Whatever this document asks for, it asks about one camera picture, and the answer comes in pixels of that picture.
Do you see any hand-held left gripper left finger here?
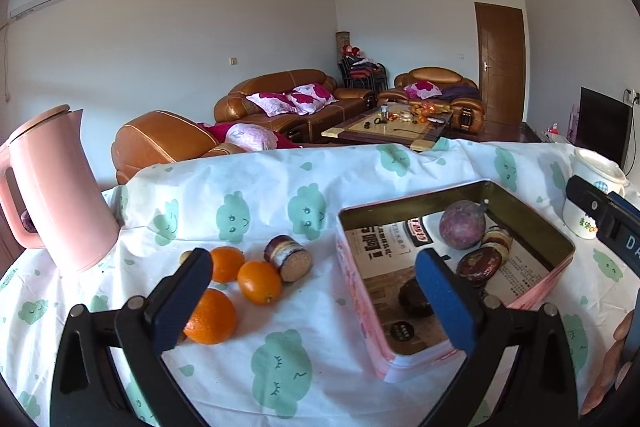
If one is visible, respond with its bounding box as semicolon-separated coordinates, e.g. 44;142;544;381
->
50;248;216;427

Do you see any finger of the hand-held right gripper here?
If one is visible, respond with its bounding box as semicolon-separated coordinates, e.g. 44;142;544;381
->
566;175;640;233

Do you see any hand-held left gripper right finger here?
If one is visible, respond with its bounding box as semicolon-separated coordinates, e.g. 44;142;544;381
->
415;248;582;427

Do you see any large orange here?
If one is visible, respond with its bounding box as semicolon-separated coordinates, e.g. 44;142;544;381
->
183;288;237;345

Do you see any pink tin box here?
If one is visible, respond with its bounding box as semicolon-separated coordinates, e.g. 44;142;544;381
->
334;179;576;383

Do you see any person's right hand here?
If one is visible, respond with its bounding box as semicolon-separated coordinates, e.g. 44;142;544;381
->
584;309;632;417

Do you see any white mug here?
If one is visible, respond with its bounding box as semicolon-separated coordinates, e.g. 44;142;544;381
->
562;148;628;239

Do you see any small orange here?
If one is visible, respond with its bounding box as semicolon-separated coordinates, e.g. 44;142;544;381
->
237;260;283;306
209;246;246;284

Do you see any black television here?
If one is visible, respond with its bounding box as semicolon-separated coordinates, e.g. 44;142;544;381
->
575;87;632;168

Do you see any whole purple passion fruit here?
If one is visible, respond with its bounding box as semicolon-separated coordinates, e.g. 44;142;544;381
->
439;201;487;251

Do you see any cut purple passion fruit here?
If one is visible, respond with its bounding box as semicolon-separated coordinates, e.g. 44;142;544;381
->
482;225;513;254

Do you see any dark wooden television cabinet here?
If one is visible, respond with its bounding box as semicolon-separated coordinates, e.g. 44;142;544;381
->
480;122;557;144

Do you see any cloud print tablecloth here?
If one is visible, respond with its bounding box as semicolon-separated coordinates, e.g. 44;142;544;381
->
0;139;640;427

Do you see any brown round cake on cloth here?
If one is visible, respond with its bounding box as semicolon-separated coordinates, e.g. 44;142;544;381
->
264;235;313;283

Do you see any brown wooden door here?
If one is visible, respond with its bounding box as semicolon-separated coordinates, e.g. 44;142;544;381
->
474;2;526;126

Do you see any pink electric kettle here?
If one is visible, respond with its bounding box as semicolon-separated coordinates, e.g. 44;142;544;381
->
0;105;121;273

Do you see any brown leather armchair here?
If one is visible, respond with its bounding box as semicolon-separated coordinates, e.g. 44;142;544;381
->
111;110;301;185

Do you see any pale pink round pillow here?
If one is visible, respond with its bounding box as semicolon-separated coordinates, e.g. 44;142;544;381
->
225;123;278;152

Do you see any wooden coffee table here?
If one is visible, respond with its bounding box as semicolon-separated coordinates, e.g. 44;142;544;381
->
321;102;455;152

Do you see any brown leather loveseat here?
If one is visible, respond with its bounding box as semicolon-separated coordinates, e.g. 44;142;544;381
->
377;67;486;134

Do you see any pink floral pillow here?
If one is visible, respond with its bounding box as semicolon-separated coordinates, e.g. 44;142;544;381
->
404;82;443;100
287;83;337;116
246;92;298;116

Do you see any long brown leather sofa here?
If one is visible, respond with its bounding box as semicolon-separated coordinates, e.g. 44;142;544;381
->
214;68;378;144

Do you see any dark chair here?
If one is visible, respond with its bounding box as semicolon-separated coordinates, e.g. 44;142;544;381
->
340;57;388;90

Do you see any tall patterned floor vase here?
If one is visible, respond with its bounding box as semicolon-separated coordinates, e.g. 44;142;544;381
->
335;31;351;75

